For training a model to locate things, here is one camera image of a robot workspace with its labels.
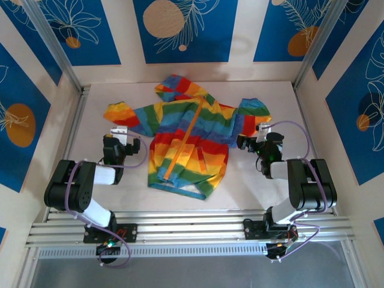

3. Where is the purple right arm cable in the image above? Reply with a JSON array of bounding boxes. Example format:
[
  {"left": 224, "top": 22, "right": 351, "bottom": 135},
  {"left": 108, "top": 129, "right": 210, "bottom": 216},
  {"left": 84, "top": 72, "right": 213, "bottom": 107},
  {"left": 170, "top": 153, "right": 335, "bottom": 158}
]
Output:
[{"left": 268, "top": 120, "right": 329, "bottom": 263}]

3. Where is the blue floral wall panel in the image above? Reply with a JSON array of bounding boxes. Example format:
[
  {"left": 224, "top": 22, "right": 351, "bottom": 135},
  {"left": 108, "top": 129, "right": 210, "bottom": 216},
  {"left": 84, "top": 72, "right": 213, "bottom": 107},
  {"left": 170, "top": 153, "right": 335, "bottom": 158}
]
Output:
[
  {"left": 0, "top": 43, "right": 52, "bottom": 193},
  {"left": 325, "top": 29, "right": 384, "bottom": 186},
  {"left": 35, "top": 0, "right": 122, "bottom": 66},
  {"left": 253, "top": 0, "right": 334, "bottom": 63},
  {"left": 0, "top": 0, "right": 63, "bottom": 87},
  {"left": 311, "top": 0, "right": 384, "bottom": 81},
  {"left": 133, "top": 0, "right": 238, "bottom": 64}
]

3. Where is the rainbow striped zip jacket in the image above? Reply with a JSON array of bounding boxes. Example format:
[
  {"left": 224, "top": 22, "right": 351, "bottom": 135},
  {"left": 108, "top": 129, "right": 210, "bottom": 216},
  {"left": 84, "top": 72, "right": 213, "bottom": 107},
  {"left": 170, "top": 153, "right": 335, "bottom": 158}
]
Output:
[{"left": 103, "top": 74, "right": 272, "bottom": 201}]

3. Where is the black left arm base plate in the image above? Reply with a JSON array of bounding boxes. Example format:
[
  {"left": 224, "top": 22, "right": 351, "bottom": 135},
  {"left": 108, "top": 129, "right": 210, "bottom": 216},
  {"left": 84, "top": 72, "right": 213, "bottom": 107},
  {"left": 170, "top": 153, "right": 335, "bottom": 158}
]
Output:
[{"left": 83, "top": 223, "right": 138, "bottom": 244}]

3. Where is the grey slotted cable duct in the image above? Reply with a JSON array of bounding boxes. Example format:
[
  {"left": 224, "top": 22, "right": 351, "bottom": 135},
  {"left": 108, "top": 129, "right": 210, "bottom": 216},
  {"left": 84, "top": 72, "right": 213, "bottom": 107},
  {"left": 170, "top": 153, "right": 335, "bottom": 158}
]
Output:
[{"left": 37, "top": 242, "right": 344, "bottom": 259}]

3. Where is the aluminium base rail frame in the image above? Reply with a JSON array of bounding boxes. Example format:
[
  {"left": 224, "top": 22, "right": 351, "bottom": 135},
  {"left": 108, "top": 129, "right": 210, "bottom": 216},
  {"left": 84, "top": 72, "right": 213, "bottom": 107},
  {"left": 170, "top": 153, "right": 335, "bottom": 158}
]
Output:
[{"left": 25, "top": 209, "right": 358, "bottom": 248}]

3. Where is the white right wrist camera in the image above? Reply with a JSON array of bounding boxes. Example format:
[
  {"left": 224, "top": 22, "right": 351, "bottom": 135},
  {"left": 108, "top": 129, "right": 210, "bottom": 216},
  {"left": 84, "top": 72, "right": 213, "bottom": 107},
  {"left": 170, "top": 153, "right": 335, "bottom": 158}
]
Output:
[{"left": 256, "top": 121, "right": 273, "bottom": 142}]

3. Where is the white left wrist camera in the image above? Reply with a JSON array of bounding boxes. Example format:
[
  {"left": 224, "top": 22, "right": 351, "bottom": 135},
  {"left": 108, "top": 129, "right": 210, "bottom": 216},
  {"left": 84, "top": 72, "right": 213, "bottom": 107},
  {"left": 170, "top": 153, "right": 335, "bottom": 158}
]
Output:
[{"left": 109, "top": 125, "right": 129, "bottom": 146}]

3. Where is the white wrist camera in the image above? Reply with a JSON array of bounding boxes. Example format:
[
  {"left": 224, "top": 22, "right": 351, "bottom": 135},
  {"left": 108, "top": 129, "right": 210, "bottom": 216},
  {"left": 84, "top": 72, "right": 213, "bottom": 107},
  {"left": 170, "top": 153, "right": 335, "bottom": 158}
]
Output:
[
  {"left": 109, "top": 125, "right": 129, "bottom": 146},
  {"left": 256, "top": 121, "right": 273, "bottom": 142}
]

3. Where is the grey metal sheet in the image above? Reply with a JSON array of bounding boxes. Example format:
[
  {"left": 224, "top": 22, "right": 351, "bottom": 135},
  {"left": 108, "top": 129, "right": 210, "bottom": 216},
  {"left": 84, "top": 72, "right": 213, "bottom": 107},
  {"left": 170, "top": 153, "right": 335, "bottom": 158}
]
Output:
[{"left": 29, "top": 254, "right": 358, "bottom": 288}]

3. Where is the aluminium corner post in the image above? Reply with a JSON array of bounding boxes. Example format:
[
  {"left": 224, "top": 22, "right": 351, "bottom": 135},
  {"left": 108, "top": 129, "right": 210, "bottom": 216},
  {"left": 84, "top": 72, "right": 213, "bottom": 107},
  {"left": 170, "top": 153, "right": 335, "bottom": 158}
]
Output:
[
  {"left": 293, "top": 0, "right": 344, "bottom": 89},
  {"left": 22, "top": 0, "right": 83, "bottom": 92}
]

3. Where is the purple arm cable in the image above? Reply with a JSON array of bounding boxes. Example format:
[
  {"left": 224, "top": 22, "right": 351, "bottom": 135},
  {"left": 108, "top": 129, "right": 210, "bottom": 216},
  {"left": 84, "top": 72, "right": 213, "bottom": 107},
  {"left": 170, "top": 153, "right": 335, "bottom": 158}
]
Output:
[
  {"left": 268, "top": 120, "right": 329, "bottom": 263},
  {"left": 65, "top": 134, "right": 148, "bottom": 268}
]

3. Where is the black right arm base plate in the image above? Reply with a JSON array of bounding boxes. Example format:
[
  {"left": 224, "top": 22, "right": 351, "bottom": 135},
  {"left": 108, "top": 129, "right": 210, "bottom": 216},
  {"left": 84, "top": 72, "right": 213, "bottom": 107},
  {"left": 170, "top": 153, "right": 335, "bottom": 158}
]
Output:
[{"left": 243, "top": 218, "right": 298, "bottom": 241}]

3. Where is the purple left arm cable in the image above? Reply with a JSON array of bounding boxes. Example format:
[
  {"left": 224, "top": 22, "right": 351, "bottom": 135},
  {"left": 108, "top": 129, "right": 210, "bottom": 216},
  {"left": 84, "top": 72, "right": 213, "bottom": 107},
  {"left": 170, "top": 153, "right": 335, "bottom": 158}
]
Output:
[{"left": 65, "top": 134, "right": 148, "bottom": 268}]

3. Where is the aluminium side rail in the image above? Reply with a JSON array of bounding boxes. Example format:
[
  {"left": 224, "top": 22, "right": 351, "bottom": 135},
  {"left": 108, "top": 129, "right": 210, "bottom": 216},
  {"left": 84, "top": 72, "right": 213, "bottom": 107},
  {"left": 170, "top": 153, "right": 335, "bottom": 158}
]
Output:
[
  {"left": 44, "top": 85, "right": 91, "bottom": 223},
  {"left": 292, "top": 85, "right": 337, "bottom": 217}
]

